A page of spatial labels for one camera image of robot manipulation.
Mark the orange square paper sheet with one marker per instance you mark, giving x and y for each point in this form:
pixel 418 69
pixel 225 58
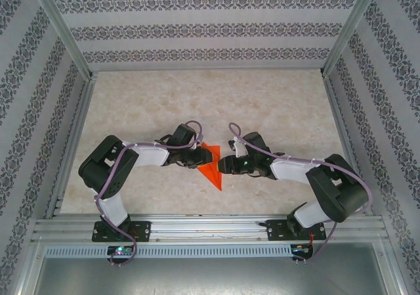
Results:
pixel 215 176

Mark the aluminium frame bar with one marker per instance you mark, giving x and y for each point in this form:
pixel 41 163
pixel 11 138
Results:
pixel 28 268
pixel 392 268

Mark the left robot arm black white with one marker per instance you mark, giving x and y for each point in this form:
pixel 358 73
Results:
pixel 105 167

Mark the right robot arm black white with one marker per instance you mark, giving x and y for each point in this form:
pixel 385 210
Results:
pixel 338 193

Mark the aluminium frame post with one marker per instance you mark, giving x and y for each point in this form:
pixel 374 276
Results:
pixel 64 29
pixel 349 29

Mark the small controller board with LEDs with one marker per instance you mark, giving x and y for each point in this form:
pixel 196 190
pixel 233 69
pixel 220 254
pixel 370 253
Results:
pixel 119 250
pixel 300 249

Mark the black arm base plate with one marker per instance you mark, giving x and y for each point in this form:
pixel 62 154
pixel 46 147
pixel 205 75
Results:
pixel 275 231
pixel 144 231

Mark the grey metal panel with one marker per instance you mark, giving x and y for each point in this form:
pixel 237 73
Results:
pixel 210 278

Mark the aluminium table side rail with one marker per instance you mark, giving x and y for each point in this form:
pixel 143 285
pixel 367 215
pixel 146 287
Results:
pixel 73 144
pixel 341 127

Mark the long aluminium mounting rail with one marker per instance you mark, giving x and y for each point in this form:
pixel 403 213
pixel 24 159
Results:
pixel 203 229

